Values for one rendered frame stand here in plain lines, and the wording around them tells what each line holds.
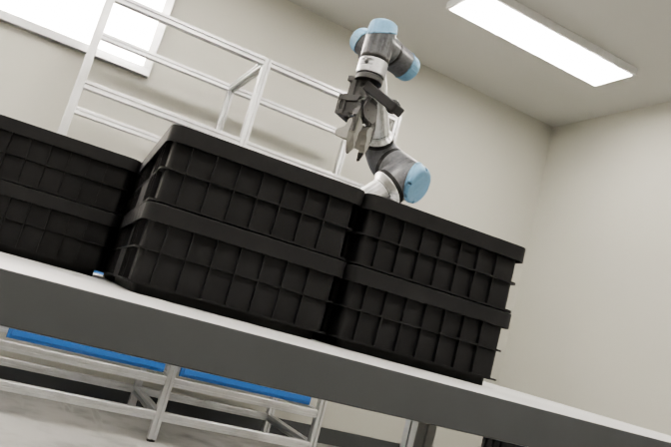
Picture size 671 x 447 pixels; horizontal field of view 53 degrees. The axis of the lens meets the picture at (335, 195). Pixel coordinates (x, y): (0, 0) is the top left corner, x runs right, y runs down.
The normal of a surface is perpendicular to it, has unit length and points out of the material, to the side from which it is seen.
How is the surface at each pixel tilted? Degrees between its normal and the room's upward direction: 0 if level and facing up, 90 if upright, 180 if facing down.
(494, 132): 90
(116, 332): 90
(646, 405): 90
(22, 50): 90
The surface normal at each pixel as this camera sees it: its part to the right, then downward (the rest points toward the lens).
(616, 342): -0.87, -0.32
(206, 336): 0.43, -0.07
